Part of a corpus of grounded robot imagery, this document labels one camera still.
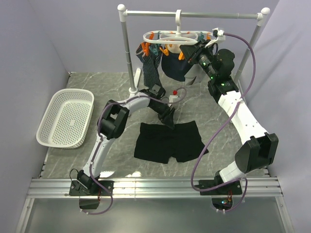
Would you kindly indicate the white clip hanger frame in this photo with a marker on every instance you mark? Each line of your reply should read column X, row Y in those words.
column 177, row 37

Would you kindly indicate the grey underwear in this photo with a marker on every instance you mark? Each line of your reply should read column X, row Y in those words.
column 195, row 75

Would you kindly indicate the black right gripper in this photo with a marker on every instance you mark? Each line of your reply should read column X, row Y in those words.
column 192, row 52

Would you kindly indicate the orange clothes peg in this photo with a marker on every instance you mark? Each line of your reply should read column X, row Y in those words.
column 145, row 48
column 181, row 56
column 164, row 51

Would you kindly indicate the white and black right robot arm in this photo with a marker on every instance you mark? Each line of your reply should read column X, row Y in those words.
column 258, row 146

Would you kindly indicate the navy underwear with cream waistband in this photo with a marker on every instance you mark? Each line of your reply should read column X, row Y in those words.
column 172, row 67

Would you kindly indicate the teal clothes peg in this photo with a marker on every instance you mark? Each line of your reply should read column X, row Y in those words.
column 154, row 49

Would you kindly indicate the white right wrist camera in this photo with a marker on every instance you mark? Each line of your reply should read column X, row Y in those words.
column 218, row 34

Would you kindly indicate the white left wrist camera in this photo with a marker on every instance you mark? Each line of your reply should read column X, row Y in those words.
column 174, row 98

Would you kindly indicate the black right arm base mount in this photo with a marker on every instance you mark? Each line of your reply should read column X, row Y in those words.
column 222, row 197

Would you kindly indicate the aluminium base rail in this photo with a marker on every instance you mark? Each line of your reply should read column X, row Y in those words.
column 144, row 188

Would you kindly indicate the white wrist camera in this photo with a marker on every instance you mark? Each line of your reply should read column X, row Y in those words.
column 218, row 34
column 174, row 98

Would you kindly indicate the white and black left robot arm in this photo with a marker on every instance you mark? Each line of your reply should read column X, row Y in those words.
column 111, row 125

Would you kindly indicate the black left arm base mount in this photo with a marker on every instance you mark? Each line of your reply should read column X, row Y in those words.
column 89, row 199

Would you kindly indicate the striped navy underwear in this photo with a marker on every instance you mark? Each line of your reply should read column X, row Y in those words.
column 150, row 66

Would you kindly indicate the black underwear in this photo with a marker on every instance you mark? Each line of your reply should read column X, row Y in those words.
column 158, row 143

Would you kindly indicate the white perforated plastic basket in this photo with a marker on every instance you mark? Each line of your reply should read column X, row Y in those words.
column 66, row 119

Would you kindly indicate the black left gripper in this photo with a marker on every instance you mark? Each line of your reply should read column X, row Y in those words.
column 167, row 117

